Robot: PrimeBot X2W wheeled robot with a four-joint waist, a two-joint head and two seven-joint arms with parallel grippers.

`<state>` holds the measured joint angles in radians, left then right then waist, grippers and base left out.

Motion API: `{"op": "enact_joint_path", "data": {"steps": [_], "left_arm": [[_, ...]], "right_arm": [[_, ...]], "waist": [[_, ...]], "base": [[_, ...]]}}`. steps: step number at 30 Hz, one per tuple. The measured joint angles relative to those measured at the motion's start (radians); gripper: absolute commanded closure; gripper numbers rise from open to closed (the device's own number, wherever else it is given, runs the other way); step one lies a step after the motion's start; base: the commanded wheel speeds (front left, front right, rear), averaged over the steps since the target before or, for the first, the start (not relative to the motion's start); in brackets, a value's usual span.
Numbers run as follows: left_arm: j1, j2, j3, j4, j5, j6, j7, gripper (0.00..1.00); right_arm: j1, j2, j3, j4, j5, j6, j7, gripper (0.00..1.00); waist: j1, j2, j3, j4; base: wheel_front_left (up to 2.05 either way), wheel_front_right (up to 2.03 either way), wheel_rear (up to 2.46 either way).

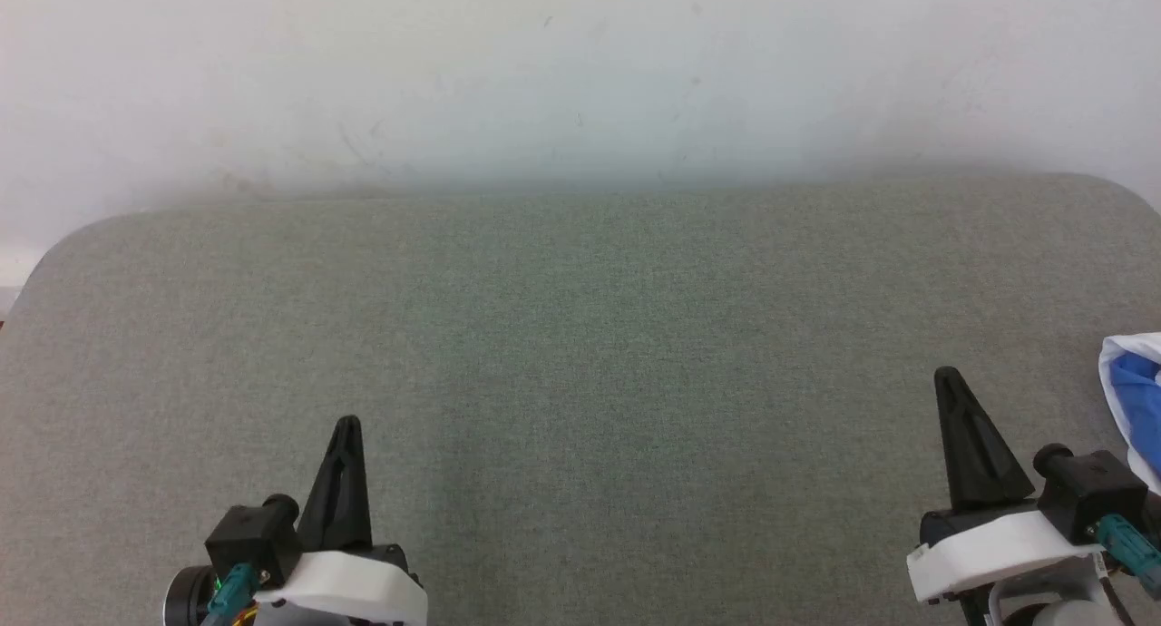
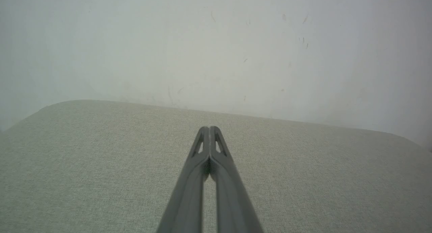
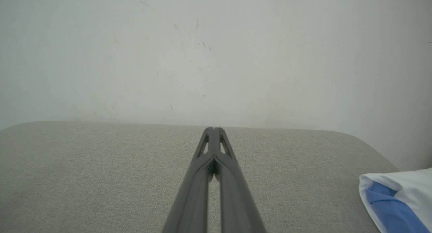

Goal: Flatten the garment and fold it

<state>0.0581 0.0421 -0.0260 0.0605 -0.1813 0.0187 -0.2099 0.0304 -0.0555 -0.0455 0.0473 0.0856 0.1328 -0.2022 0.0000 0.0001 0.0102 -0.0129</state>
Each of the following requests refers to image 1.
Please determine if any left teal cable connector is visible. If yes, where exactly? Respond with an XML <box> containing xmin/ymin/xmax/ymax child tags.
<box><xmin>204</xmin><ymin>562</ymin><xmax>258</xmax><ymax>626</ymax></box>

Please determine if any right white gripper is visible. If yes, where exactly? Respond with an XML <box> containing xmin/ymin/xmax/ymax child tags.
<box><xmin>907</xmin><ymin>367</ymin><xmax>1104</xmax><ymax>605</ymax></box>

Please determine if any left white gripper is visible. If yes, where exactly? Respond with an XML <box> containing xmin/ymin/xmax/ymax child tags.
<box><xmin>254</xmin><ymin>416</ymin><xmax>428</xmax><ymax>626</ymax></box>

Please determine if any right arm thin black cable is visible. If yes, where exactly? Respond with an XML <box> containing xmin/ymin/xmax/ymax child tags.
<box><xmin>1093</xmin><ymin>553</ymin><xmax>1137</xmax><ymax>626</ymax></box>

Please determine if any teal cable connector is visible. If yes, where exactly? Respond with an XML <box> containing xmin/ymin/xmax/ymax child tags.
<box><xmin>204</xmin><ymin>562</ymin><xmax>258</xmax><ymax>626</ymax></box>
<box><xmin>1096</xmin><ymin>514</ymin><xmax>1161</xmax><ymax>600</ymax></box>

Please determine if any blue and white garment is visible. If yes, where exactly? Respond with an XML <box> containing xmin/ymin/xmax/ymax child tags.
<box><xmin>1098</xmin><ymin>333</ymin><xmax>1161</xmax><ymax>496</ymax></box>

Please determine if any right teal cable connector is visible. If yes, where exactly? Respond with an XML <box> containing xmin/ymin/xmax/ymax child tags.
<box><xmin>1096</xmin><ymin>514</ymin><xmax>1161</xmax><ymax>600</ymax></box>

